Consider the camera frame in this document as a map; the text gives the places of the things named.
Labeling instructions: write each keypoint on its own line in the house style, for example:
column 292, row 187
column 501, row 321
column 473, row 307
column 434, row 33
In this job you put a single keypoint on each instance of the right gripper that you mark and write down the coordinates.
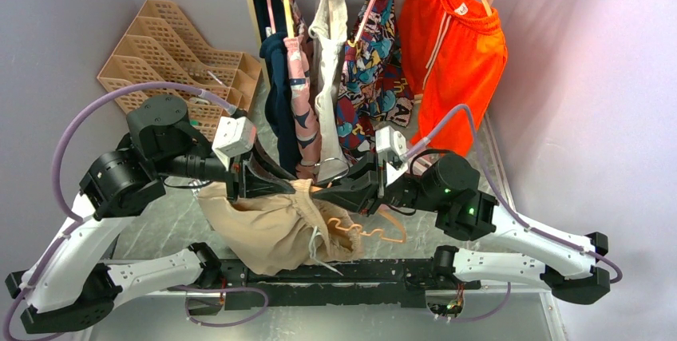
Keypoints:
column 364, row 186

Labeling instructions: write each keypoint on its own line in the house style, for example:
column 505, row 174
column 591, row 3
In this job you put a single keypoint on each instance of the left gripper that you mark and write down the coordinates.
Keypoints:
column 255, row 176

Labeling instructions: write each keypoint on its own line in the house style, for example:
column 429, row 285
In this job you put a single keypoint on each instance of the beige shorts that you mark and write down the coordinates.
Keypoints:
column 282, row 231

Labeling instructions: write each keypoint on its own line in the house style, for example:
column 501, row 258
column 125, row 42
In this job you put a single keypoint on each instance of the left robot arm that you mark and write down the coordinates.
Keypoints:
column 70, row 288

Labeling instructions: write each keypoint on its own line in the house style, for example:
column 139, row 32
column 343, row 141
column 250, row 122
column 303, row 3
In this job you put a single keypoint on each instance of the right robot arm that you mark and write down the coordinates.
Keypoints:
column 538, row 255

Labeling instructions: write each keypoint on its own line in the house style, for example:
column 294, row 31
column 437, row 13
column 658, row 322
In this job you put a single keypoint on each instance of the pink patterned shorts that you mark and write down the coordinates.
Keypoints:
column 301, row 100

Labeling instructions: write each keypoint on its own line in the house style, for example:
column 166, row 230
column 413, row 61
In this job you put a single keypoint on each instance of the colourful cartoon print shorts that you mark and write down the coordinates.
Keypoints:
column 373, row 86

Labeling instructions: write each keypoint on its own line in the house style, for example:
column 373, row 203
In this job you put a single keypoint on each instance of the navy blue shorts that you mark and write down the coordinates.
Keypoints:
column 277, row 100

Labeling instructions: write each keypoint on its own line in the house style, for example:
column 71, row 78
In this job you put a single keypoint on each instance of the yellow hanger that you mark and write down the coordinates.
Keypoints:
column 289, row 18

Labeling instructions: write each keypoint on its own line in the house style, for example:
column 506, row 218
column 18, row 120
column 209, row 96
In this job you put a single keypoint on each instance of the white shorts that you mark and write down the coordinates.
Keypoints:
column 328, row 31

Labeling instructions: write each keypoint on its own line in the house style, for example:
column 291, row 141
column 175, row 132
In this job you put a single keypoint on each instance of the orange shorts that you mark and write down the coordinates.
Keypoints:
column 453, row 52

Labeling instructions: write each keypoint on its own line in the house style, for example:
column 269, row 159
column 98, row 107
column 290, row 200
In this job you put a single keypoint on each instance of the beige plastic file organizer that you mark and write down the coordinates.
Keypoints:
column 162, row 44

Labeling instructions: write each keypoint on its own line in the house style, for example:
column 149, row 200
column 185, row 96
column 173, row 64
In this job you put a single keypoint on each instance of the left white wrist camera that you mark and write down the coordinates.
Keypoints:
column 234, row 140

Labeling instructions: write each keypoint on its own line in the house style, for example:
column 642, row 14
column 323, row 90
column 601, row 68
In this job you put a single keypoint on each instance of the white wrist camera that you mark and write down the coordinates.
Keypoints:
column 391, row 147
column 234, row 140

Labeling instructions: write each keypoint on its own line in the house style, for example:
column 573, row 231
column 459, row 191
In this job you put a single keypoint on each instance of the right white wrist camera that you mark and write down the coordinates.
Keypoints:
column 391, row 147

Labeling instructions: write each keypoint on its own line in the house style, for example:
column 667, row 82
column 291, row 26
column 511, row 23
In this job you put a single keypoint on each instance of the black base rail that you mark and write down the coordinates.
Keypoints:
column 405, row 282

